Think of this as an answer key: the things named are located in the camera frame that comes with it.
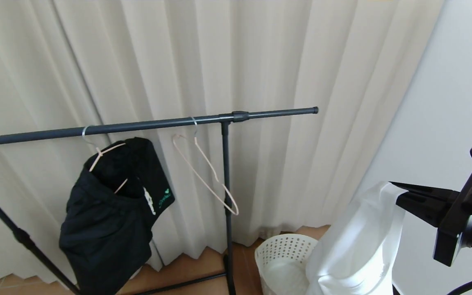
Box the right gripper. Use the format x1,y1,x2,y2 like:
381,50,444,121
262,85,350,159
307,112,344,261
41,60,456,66
390,170,472,267

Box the white garment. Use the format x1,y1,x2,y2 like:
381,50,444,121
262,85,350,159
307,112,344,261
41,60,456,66
305,182,406,295

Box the pink clothes hanger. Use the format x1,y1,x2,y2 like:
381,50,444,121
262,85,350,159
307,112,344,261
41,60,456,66
82,126,129,194
173,117,239,216

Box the black drawstring shorts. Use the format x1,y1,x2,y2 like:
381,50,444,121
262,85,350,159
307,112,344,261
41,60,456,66
59,137,175,295

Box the white laundry basket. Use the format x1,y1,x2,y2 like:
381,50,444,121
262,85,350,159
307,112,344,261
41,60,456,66
254,234,319,295

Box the black clothes rack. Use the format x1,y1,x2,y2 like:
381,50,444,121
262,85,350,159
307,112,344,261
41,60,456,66
0,107,319,295

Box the white curtain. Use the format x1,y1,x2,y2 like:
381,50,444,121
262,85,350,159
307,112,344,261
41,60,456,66
0,0,445,287

